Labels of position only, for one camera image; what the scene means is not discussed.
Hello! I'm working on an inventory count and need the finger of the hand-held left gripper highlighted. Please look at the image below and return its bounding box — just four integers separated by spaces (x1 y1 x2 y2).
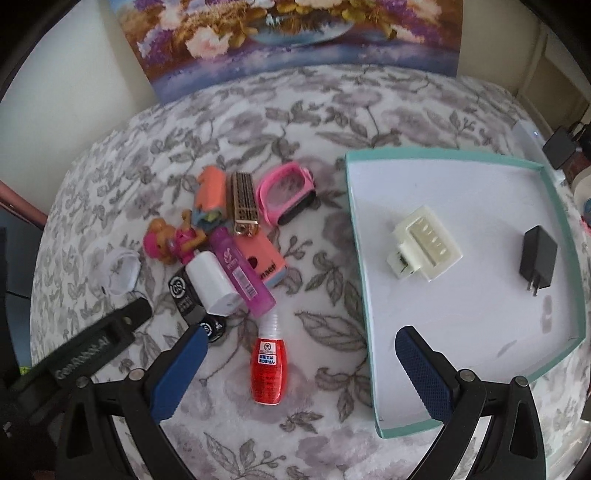
110 296 154 337

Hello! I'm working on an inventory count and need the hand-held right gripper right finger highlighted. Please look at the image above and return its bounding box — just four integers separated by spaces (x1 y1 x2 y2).
394 325 548 480

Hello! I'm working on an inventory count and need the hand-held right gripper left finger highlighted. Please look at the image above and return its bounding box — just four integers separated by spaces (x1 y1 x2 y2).
53 325 209 480

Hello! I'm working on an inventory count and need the white plastic toy piece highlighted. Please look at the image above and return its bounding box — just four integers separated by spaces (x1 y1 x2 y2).
90 247 141 296

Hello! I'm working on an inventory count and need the teal cardboard box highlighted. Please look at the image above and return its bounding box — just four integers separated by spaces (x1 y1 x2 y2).
344 148 586 439

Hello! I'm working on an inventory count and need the black cylinder with round logo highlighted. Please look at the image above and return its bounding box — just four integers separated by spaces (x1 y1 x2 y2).
167 272 208 326

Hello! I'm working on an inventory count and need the small black round jar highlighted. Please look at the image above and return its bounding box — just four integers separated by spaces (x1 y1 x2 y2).
198 314 229 347

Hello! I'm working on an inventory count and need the pink doll figure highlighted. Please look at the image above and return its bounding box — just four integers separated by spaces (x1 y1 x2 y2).
143 210 208 266

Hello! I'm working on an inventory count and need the white plug charger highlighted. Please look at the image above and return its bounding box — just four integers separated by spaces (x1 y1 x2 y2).
185 253 245 318

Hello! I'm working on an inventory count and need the red liquid bottle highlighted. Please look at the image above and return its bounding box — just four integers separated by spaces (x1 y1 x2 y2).
249 310 287 408

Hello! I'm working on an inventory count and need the purple tube bottle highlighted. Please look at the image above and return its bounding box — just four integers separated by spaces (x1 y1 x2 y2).
210 227 278 319

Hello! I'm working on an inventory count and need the peach rectangular eraser block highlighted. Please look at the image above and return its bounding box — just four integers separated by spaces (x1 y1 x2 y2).
233 231 288 289

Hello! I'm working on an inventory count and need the orange and blue plastic toy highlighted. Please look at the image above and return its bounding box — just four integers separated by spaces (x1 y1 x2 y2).
193 165 228 232

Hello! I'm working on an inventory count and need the gold harmonica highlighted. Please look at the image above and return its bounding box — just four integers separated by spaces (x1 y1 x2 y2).
230 172 259 237

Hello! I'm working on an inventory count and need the black plug charger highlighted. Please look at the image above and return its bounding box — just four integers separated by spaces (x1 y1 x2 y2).
519 225 559 297

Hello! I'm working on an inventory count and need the floral printed blanket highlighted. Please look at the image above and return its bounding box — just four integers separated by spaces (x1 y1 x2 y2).
30 62 591 480

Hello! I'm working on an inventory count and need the white box device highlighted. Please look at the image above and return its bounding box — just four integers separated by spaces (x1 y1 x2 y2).
512 120 566 183

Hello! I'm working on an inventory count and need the black power adapter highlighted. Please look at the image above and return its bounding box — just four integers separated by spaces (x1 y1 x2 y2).
542 127 579 170

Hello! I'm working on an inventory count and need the floral painting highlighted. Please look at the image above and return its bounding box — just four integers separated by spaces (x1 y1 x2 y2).
108 0 465 104

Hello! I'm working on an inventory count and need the reddish wooden frame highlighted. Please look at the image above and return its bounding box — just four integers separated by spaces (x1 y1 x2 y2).
0 181 47 222

